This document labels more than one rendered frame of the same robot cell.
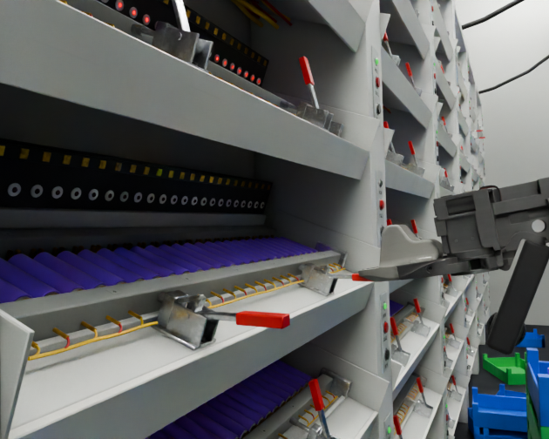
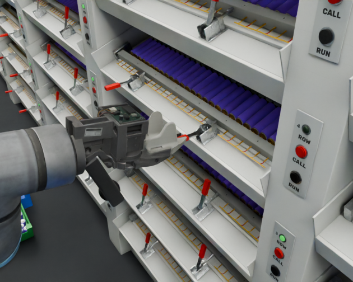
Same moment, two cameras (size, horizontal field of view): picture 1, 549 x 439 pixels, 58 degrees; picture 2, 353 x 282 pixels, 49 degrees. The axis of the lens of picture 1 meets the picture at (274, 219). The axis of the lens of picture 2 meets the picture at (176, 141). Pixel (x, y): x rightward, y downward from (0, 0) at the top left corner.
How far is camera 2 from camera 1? 1.11 m
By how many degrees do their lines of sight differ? 115
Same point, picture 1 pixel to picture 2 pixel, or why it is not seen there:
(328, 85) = not seen: outside the picture
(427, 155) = not seen: outside the picture
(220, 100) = (130, 15)
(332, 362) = not seen: hidden behind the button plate
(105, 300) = (131, 62)
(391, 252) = (156, 125)
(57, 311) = (125, 59)
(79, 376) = (116, 72)
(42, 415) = (105, 70)
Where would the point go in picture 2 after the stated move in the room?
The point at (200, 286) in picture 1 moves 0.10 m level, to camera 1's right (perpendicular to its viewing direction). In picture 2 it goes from (156, 80) to (130, 97)
